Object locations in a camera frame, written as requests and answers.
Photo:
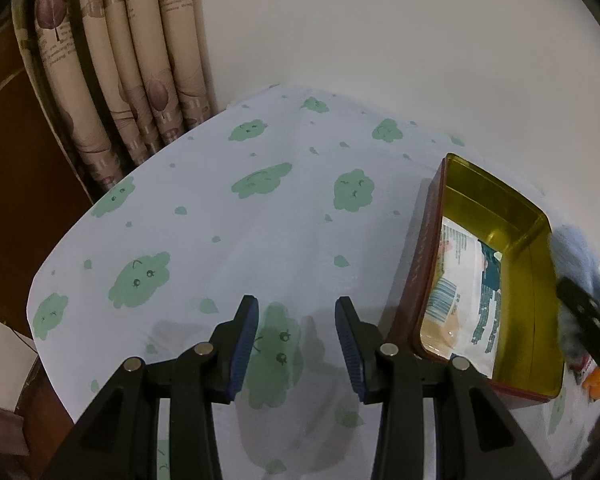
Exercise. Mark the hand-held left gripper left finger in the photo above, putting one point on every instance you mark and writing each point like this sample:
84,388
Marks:
242,350

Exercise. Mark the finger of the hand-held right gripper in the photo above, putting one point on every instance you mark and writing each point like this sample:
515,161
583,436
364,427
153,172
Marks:
587,312

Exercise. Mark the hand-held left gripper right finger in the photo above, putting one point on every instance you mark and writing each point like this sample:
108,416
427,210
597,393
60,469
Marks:
350,350

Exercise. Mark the red and gold tin box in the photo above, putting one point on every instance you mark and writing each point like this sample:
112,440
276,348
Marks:
530,320

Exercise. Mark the light blue fluffy sock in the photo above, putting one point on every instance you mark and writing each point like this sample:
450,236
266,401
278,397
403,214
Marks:
575,255

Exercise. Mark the orange small sock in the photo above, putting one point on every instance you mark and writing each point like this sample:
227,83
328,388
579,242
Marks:
596,385

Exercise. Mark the green cloud print bed sheet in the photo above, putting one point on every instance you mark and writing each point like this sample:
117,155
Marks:
280,240

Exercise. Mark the white and blue paper packet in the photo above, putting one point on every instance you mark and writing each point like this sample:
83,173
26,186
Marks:
460,280

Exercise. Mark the dark wooden bedside furniture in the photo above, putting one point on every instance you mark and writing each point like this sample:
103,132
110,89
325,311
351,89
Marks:
40,435

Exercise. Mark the brown wooden wardrobe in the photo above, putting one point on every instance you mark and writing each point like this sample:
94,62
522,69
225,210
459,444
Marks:
20,185

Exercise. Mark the beige leaf print curtain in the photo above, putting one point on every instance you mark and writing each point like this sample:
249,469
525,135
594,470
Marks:
130,60

